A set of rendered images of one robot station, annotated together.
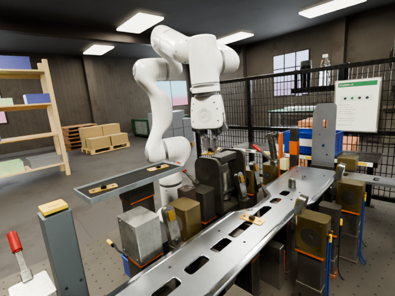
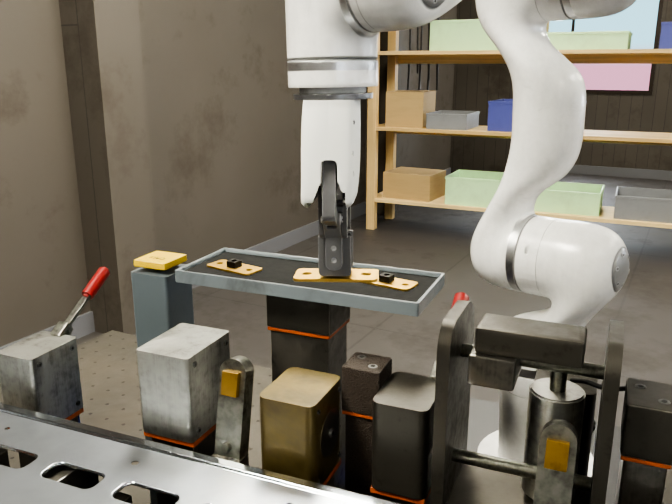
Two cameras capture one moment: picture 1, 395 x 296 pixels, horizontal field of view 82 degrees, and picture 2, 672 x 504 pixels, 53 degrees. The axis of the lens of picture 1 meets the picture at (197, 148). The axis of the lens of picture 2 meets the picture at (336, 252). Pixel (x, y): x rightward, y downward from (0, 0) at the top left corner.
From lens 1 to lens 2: 0.80 m
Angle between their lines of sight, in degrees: 66
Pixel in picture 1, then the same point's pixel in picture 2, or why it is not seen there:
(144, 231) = (153, 369)
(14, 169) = (578, 206)
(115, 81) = not seen: outside the picture
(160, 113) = (517, 129)
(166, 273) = (114, 463)
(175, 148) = (540, 256)
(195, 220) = (287, 441)
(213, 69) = (304, 17)
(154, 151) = (477, 243)
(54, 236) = (140, 306)
